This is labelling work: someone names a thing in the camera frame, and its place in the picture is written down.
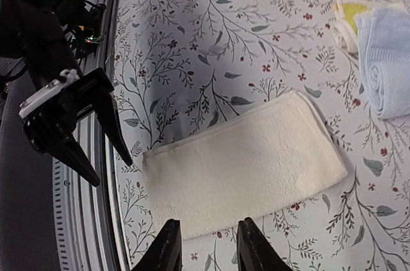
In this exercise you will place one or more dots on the blue rolled towel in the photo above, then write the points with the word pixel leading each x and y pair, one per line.
pixel 383 51

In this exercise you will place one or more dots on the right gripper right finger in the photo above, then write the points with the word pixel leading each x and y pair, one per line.
pixel 254 252

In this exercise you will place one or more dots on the cream towel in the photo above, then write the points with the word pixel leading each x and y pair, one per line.
pixel 262 161

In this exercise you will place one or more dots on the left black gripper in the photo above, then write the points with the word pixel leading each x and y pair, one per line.
pixel 50 126

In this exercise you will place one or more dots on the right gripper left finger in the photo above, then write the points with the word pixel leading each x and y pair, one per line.
pixel 165 252

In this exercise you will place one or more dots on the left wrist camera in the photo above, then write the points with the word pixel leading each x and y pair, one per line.
pixel 47 92

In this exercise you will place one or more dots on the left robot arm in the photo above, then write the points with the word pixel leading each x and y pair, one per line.
pixel 49 37

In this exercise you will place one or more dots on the green white towel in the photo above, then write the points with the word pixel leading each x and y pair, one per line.
pixel 345 29

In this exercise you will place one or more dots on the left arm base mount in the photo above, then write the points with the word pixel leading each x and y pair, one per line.
pixel 83 20

